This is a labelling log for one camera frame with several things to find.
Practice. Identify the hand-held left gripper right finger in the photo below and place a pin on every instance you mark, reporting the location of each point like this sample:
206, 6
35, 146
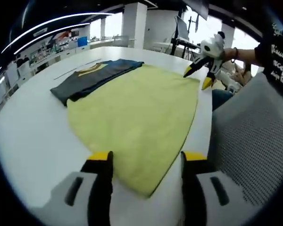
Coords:
202, 195

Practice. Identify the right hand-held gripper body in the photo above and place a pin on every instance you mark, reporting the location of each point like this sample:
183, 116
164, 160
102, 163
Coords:
211, 47

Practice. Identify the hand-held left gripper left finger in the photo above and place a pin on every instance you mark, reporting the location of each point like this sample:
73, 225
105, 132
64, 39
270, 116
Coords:
80, 193

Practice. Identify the yellow-green garment with dark sleeves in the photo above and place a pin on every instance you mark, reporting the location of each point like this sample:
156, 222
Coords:
136, 117

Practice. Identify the person's right hand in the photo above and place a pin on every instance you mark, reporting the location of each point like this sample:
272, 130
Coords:
227, 54

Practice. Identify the person's blue jeans leg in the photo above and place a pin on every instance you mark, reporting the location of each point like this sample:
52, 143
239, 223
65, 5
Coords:
221, 99

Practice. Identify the monitor on black stand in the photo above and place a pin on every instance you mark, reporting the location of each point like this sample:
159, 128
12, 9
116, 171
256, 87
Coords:
181, 30

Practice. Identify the hanging black screen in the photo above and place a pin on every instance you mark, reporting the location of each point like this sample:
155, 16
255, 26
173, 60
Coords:
195, 7

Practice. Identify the person's black printed shirt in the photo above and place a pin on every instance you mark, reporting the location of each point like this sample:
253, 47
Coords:
278, 66

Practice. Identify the grey mesh office chair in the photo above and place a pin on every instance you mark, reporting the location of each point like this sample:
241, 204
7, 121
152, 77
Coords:
254, 153

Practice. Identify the blue storage bin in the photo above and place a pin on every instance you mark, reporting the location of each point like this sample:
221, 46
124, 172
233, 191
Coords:
82, 41

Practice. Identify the white flat strip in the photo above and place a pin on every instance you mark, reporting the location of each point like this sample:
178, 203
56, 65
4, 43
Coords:
75, 70

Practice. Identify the long ceiling light strip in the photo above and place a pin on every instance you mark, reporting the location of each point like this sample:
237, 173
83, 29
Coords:
49, 23

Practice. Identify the short ceiling light strip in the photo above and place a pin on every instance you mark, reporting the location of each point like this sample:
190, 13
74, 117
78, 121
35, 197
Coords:
44, 33

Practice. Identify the white plastic frame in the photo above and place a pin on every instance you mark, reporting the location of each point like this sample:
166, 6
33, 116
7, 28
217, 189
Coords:
228, 81

